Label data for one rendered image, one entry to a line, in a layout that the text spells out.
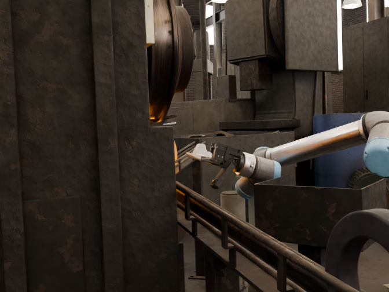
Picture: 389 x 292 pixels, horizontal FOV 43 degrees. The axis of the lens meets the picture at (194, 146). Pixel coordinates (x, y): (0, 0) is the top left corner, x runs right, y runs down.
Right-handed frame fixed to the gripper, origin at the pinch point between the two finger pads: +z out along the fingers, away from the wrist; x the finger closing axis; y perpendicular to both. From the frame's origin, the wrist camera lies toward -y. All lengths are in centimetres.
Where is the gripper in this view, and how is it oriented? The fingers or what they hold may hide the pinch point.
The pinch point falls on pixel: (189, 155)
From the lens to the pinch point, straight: 180.3
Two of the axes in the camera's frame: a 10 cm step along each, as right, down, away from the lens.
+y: 2.4, -9.7, 0.6
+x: 3.2, 0.3, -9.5
